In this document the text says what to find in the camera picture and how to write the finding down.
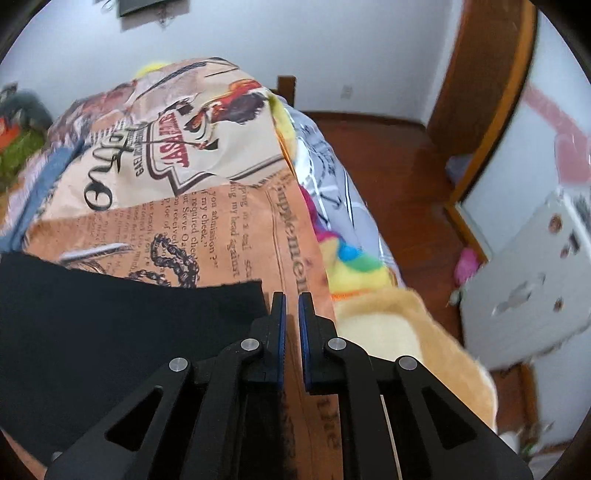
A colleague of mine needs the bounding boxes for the black pants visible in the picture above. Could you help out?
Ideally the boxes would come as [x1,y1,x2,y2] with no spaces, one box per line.
[1,253,267,463]

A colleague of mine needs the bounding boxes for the tan plush pillow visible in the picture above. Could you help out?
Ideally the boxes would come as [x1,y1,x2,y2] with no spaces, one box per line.
[332,287,499,430]

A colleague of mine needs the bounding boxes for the rainbow colored plush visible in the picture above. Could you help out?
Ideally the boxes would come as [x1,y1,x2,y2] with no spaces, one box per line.
[300,187,398,301]

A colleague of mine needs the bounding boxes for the white grey bedsheet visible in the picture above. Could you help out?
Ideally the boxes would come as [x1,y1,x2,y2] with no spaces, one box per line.
[283,104,405,286]

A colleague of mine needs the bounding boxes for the pink slipper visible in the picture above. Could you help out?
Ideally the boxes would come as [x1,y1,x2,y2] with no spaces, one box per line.
[454,247,481,287]

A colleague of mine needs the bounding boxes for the printed newspaper-pattern blanket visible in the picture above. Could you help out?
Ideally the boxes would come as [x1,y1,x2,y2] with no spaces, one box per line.
[21,57,342,479]

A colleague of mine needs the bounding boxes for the white cabinet panel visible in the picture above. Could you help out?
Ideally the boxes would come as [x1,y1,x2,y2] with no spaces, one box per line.
[460,191,590,370]

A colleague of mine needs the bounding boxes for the folded blue jeans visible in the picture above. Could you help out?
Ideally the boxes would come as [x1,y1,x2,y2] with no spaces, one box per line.
[1,142,84,253]

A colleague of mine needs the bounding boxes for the yellow pillow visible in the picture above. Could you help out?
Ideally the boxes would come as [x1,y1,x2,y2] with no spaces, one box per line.
[134,62,168,79]

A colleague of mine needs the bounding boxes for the green camouflage bag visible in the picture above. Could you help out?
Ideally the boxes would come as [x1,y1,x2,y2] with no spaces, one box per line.
[1,130,45,189]

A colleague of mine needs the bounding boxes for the grey plush toy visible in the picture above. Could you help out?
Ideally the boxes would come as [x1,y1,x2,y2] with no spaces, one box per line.
[0,83,53,132]

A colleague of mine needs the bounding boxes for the wall power socket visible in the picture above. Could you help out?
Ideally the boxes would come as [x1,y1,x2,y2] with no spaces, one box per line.
[341,85,353,99]

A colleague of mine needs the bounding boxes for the wooden door frame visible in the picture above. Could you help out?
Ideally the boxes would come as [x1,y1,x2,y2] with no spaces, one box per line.
[427,1,537,262]

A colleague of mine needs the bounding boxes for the wall-mounted black television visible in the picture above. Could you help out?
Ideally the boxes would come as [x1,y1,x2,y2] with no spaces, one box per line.
[117,0,167,17]

